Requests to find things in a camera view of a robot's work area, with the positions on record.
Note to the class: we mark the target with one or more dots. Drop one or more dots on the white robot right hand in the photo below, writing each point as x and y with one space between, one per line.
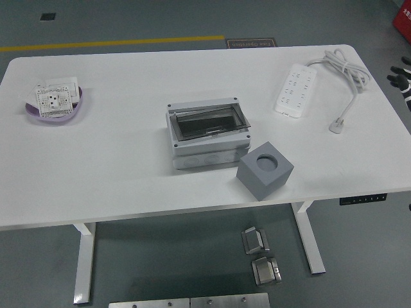
405 80

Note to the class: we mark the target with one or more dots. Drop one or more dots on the clear hinged box lid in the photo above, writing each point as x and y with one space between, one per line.
205 123

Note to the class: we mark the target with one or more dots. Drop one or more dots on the red box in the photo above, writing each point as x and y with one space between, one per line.
403 19

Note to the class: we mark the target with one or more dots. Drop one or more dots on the grey cube with round hole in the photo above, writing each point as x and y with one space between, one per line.
257 183

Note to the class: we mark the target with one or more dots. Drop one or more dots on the grey electrical junction box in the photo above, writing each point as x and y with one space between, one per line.
205 152

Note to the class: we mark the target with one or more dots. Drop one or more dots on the white power strip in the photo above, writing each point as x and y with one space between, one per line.
295 90

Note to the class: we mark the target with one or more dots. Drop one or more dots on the black table control panel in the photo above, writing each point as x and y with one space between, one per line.
363 199

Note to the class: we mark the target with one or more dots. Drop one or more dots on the dark floor sign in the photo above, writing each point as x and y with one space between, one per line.
250 43

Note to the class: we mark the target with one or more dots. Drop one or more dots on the white table leg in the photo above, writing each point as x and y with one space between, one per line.
84 263
313 244

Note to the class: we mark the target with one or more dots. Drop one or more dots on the small metal block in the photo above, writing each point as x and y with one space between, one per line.
255 241
266 272

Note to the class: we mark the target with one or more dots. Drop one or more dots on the grey metal plate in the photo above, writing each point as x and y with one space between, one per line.
149 303
229 301

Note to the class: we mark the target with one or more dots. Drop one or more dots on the yellow floor tape line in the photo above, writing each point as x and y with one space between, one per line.
112 42

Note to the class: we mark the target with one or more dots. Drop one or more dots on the purple bowl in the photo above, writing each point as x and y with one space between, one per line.
65 118

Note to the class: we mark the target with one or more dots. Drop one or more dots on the white socket module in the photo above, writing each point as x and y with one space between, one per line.
53 100

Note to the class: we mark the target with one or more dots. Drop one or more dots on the black floor outlet cover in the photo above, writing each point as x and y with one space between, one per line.
47 16

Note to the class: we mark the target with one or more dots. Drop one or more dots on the white wall switch plate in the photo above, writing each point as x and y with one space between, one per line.
64 81

